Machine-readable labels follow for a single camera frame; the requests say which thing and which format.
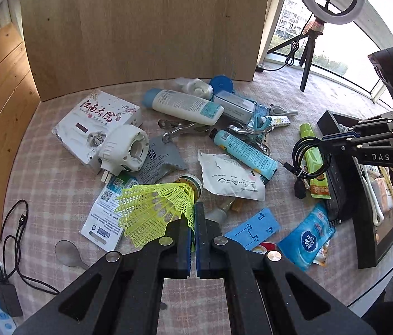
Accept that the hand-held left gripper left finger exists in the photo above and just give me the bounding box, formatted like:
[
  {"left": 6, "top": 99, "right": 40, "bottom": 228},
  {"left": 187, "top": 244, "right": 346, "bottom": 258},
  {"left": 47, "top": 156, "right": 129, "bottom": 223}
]
[{"left": 11, "top": 209, "right": 197, "bottom": 335}]

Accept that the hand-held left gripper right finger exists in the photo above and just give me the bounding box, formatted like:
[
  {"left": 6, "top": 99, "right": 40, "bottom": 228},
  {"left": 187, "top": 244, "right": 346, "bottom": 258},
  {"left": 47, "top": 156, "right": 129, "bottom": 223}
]
[{"left": 195, "top": 202, "right": 377, "bottom": 335}]

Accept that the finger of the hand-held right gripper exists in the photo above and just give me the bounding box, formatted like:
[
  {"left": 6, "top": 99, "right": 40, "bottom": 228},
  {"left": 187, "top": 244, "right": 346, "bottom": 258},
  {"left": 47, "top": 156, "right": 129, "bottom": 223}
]
[
  {"left": 318, "top": 130, "right": 393, "bottom": 155},
  {"left": 339, "top": 116, "right": 393, "bottom": 140}
]

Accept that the yellow shuttlecock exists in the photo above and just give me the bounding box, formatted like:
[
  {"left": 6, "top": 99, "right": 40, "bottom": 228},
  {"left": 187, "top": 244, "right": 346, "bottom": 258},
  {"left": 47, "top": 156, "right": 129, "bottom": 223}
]
[{"left": 114, "top": 174, "right": 204, "bottom": 252}]

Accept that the black packet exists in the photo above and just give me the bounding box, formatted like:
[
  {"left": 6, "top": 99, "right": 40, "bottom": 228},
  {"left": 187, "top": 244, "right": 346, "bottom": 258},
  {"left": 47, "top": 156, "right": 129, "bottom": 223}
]
[{"left": 324, "top": 162, "right": 354, "bottom": 224}]

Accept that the thick white cable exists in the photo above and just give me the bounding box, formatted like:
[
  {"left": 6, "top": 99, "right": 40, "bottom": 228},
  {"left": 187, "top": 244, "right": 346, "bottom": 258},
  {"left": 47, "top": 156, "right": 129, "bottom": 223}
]
[{"left": 355, "top": 157, "right": 384, "bottom": 227}]

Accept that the black tray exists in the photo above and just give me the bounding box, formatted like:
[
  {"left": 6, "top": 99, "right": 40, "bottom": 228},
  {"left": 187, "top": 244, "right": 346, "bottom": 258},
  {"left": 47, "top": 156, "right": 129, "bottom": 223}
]
[{"left": 317, "top": 110, "right": 393, "bottom": 270}]

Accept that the plaid cloth covered desktop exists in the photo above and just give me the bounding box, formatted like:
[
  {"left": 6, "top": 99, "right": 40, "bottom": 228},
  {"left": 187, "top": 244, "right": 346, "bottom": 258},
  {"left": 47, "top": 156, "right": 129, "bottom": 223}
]
[{"left": 1, "top": 68, "right": 393, "bottom": 322}]

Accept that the small clear bottle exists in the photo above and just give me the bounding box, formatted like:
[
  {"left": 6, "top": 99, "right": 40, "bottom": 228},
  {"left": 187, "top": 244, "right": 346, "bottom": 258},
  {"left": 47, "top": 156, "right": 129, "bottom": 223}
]
[{"left": 205, "top": 207, "right": 228, "bottom": 224}]

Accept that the green tube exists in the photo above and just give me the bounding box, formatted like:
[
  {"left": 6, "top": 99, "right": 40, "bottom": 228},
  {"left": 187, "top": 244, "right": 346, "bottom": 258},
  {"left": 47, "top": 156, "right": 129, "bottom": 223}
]
[{"left": 299, "top": 123, "right": 332, "bottom": 199}]

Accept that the blue phone stand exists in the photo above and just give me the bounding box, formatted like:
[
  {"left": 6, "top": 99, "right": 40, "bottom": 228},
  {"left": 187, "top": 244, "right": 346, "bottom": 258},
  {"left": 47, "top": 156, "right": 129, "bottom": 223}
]
[{"left": 224, "top": 207, "right": 282, "bottom": 251}]

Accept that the red white candy packet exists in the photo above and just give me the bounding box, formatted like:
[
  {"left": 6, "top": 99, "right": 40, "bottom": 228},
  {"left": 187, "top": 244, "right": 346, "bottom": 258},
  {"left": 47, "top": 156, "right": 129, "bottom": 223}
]
[{"left": 250, "top": 241, "right": 281, "bottom": 255}]

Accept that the torn white packet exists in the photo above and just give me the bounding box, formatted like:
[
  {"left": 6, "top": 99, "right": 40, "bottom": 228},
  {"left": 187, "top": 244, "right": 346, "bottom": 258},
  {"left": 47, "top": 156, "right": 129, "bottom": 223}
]
[{"left": 197, "top": 150, "right": 266, "bottom": 201}]

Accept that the patterned lighter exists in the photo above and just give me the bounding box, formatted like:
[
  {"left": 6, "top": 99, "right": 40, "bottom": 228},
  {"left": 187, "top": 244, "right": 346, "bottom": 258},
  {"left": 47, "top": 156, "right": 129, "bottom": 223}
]
[{"left": 270, "top": 115, "right": 291, "bottom": 128}]

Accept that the white blue printed card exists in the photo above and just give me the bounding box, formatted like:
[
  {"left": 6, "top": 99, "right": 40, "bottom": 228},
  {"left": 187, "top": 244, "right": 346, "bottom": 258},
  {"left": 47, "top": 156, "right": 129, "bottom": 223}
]
[{"left": 80, "top": 176, "right": 139, "bottom": 252}]

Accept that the black tripod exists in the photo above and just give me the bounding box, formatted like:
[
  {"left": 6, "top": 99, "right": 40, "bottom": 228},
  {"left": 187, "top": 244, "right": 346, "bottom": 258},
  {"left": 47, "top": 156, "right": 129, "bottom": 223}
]
[{"left": 266, "top": 19, "right": 324, "bottom": 93}]

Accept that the grey sachet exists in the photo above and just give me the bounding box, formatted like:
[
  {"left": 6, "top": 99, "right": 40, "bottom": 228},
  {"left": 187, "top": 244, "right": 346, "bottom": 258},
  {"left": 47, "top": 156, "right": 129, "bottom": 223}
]
[{"left": 135, "top": 136, "right": 187, "bottom": 185}]

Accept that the teal clothes clip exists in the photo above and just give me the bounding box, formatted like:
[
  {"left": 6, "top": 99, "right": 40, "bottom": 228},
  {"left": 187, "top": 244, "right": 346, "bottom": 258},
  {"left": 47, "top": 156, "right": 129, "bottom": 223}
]
[{"left": 249, "top": 106, "right": 274, "bottom": 137}]

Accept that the blue wet wipes pack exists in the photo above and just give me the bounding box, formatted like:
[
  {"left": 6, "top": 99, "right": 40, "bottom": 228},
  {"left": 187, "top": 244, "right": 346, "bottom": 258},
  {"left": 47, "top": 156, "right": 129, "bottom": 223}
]
[{"left": 277, "top": 202, "right": 337, "bottom": 273}]

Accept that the light blue tube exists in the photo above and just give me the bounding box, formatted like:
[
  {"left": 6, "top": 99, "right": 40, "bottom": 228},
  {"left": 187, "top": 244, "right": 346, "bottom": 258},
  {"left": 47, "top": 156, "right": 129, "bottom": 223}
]
[{"left": 210, "top": 128, "right": 278, "bottom": 182}]

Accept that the metal spring clamp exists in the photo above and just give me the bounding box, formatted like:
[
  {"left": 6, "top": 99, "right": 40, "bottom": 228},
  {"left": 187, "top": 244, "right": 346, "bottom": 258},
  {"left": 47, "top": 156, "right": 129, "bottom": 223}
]
[
  {"left": 226, "top": 124, "right": 272, "bottom": 156},
  {"left": 157, "top": 119, "right": 214, "bottom": 144}
]

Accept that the colourful snack packet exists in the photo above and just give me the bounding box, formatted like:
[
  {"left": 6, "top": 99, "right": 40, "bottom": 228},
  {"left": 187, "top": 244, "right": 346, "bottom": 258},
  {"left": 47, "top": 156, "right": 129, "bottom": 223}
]
[{"left": 311, "top": 237, "right": 333, "bottom": 267}]

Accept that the grey plastic spoon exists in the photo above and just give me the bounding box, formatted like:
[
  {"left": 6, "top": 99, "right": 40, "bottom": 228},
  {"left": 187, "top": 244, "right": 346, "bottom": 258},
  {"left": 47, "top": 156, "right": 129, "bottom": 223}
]
[{"left": 54, "top": 239, "right": 90, "bottom": 271}]

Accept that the white box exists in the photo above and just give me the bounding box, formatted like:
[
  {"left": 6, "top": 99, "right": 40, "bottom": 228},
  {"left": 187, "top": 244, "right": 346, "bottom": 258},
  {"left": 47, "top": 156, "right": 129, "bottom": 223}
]
[{"left": 213, "top": 91, "right": 257, "bottom": 124}]

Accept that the white lotion bottle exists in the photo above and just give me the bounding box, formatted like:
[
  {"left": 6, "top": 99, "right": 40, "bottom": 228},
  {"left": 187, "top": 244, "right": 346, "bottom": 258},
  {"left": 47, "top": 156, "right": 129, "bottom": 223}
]
[{"left": 142, "top": 88, "right": 225, "bottom": 126}]

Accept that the blue round case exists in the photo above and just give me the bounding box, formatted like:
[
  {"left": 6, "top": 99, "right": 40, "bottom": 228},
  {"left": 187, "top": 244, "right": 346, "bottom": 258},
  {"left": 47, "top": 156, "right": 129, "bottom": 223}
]
[{"left": 210, "top": 75, "right": 235, "bottom": 95}]

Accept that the white floral print pack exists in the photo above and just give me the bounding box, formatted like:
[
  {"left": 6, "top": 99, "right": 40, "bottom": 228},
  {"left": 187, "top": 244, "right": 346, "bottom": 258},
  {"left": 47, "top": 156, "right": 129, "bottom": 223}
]
[{"left": 52, "top": 89, "right": 143, "bottom": 175}]

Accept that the clear bag of earbuds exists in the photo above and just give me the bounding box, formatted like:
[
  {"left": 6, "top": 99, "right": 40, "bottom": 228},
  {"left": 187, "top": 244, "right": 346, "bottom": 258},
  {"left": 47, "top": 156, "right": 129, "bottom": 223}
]
[{"left": 174, "top": 77, "right": 214, "bottom": 100}]

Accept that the black power adapter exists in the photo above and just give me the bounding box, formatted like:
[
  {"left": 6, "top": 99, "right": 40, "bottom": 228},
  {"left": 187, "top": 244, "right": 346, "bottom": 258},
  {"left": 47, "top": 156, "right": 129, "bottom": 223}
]
[{"left": 0, "top": 277, "right": 23, "bottom": 318}]

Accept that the light wooden board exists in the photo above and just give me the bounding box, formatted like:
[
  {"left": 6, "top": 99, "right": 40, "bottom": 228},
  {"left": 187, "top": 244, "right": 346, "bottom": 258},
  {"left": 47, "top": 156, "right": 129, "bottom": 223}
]
[{"left": 18, "top": 0, "right": 277, "bottom": 102}]

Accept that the short white cable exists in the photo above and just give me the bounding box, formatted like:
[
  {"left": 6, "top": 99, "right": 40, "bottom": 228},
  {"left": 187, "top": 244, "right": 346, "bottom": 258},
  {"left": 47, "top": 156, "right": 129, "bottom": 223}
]
[{"left": 269, "top": 103, "right": 300, "bottom": 117}]

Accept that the thin black cable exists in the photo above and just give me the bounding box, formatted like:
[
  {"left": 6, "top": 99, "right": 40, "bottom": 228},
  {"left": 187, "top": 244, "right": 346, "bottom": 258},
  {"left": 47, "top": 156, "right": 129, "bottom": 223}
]
[{"left": 0, "top": 200, "right": 60, "bottom": 295}]

